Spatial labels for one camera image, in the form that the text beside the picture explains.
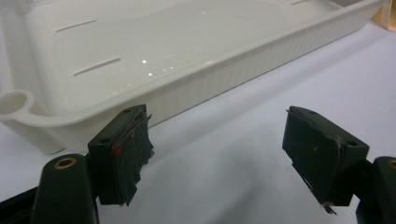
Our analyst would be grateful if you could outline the beige object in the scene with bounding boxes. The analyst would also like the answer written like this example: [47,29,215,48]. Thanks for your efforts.
[372,0,396,33]

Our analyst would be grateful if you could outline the white plastic tray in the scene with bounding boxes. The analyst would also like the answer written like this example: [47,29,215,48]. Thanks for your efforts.
[0,0,387,156]

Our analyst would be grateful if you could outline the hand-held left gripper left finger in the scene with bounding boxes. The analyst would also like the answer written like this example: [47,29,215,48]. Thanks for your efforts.
[29,104,156,224]

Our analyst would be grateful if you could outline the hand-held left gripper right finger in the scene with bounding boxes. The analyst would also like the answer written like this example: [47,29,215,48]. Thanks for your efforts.
[281,105,396,224]

